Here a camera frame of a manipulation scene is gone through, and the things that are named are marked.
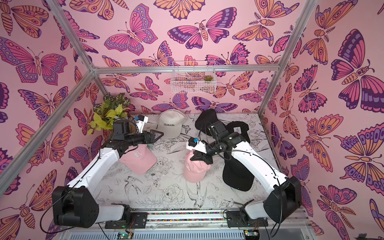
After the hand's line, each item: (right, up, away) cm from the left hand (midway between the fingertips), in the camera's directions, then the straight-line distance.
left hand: (160, 133), depth 80 cm
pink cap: (-14, -15, +10) cm, 23 cm away
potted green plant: (-35, +17, +20) cm, 44 cm away
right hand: (+18, -10, -8) cm, 22 cm away
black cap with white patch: (+50, +4, +24) cm, 55 cm away
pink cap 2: (+18, -19, -5) cm, 27 cm away
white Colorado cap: (+1, +6, +25) cm, 25 cm away
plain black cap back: (+28, +11, +34) cm, 45 cm away
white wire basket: (+14, +37, +20) cm, 44 cm away
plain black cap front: (+43, -24, +6) cm, 49 cm away
